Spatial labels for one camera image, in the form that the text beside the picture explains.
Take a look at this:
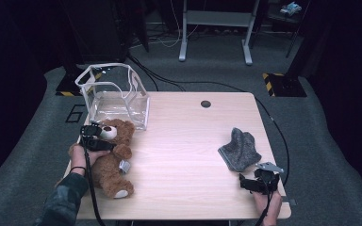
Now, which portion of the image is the dark curtain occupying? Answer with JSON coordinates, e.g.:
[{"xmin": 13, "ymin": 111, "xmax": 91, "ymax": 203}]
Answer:
[
  {"xmin": 0, "ymin": 0, "xmax": 50, "ymax": 192},
  {"xmin": 307, "ymin": 0, "xmax": 362, "ymax": 208}
]

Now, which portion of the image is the blue and white packet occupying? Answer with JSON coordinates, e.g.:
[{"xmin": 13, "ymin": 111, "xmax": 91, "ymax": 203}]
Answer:
[{"xmin": 279, "ymin": 1, "xmax": 304, "ymax": 17}]

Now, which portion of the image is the person's left hand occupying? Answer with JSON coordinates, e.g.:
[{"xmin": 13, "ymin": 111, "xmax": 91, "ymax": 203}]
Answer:
[{"xmin": 68, "ymin": 143, "xmax": 111, "ymax": 172}]

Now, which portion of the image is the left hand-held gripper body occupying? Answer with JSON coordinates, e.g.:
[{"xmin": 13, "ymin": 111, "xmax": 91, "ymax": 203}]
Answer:
[{"xmin": 80, "ymin": 123, "xmax": 103, "ymax": 152}]

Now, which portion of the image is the black cabinet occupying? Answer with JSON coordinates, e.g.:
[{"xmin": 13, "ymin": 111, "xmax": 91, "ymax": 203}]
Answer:
[{"xmin": 59, "ymin": 0, "xmax": 130, "ymax": 64}]

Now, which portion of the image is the black base yellow striped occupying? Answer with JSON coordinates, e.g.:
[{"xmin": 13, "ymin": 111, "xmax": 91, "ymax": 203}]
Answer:
[
  {"xmin": 262, "ymin": 73, "xmax": 308, "ymax": 98},
  {"xmin": 55, "ymin": 73, "xmax": 103, "ymax": 97}
]

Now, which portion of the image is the person's right hand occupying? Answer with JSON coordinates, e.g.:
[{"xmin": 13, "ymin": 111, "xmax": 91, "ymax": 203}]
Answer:
[{"xmin": 252, "ymin": 189, "xmax": 283, "ymax": 226}]

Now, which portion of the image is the brown teddy bear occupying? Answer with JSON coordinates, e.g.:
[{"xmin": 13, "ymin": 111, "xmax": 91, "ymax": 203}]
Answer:
[{"xmin": 68, "ymin": 118, "xmax": 136, "ymax": 200}]

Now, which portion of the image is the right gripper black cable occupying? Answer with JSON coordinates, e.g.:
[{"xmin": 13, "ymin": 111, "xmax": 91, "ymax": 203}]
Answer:
[{"xmin": 255, "ymin": 175, "xmax": 272, "ymax": 226}]

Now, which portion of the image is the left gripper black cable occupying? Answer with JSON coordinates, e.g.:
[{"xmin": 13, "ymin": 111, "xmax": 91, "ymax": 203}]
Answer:
[{"xmin": 80, "ymin": 137, "xmax": 107, "ymax": 226}]

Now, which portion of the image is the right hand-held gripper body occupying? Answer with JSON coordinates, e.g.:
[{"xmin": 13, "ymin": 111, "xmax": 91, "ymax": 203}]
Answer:
[{"xmin": 255, "ymin": 161, "xmax": 285, "ymax": 194}]

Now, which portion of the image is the white floor cable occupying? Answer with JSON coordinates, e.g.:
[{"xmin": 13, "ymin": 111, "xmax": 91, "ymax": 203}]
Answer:
[{"xmin": 149, "ymin": 0, "xmax": 199, "ymax": 49}]

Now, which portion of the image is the white metal stand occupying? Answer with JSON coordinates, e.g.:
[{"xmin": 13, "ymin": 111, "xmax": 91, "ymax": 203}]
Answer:
[{"xmin": 178, "ymin": 0, "xmax": 261, "ymax": 66}]

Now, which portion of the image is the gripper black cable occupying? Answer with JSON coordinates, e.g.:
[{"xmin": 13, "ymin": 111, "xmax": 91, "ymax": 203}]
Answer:
[
  {"xmin": 255, "ymin": 175, "xmax": 272, "ymax": 226},
  {"xmin": 80, "ymin": 137, "xmax": 107, "ymax": 226}
]

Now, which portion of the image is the short black floor cable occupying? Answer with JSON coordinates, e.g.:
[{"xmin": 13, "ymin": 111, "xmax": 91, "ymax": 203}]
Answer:
[{"xmin": 127, "ymin": 55, "xmax": 159, "ymax": 92}]

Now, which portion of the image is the clear plastic bag white trim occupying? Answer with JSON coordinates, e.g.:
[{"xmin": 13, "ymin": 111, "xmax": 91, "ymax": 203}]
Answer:
[{"xmin": 74, "ymin": 62, "xmax": 151, "ymax": 131}]

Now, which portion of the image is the grey towel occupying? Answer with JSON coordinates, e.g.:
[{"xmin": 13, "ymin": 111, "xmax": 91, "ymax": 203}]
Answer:
[{"xmin": 217, "ymin": 126, "xmax": 262, "ymax": 173}]

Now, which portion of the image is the dark shelf cart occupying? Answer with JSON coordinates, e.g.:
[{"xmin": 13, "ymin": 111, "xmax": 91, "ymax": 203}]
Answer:
[{"xmin": 263, "ymin": 0, "xmax": 310, "ymax": 59}]

